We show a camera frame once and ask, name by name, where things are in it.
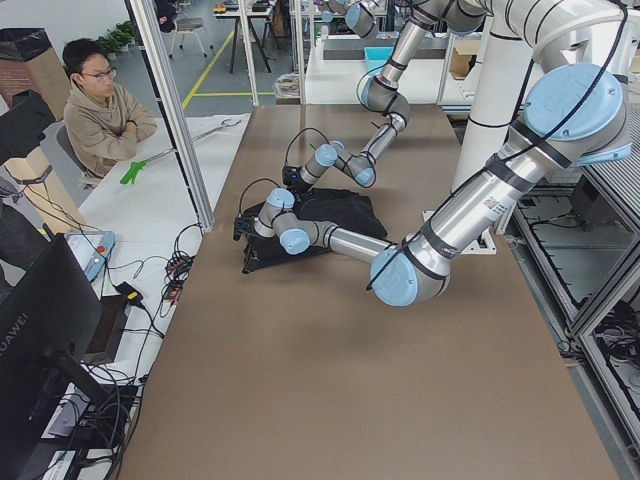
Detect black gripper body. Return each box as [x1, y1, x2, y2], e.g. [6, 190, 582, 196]
[292, 178, 313, 195]
[238, 216, 259, 237]

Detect black t-shirt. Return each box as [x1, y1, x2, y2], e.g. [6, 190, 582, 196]
[239, 187, 392, 273]

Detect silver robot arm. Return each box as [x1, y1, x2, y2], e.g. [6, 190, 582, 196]
[234, 1, 639, 306]
[286, 1, 486, 192]

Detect blue plastic bin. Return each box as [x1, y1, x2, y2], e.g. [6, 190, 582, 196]
[363, 46, 394, 76]

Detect blue teach pendant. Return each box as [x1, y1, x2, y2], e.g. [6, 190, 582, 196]
[65, 231, 116, 281]

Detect seated man in beige hoodie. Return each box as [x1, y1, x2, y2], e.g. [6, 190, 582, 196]
[63, 38, 157, 178]

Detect black Huawei monitor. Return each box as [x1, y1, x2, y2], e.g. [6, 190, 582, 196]
[1, 234, 109, 479]

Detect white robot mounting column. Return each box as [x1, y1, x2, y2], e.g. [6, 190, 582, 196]
[420, 1, 639, 260]

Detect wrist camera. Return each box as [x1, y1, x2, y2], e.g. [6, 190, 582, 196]
[282, 165, 300, 188]
[233, 215, 253, 241]

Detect green handled reacher grabber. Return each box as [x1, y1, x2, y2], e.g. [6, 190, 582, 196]
[120, 118, 241, 185]

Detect aluminium frame post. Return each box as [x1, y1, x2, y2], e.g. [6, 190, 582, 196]
[125, 0, 215, 232]

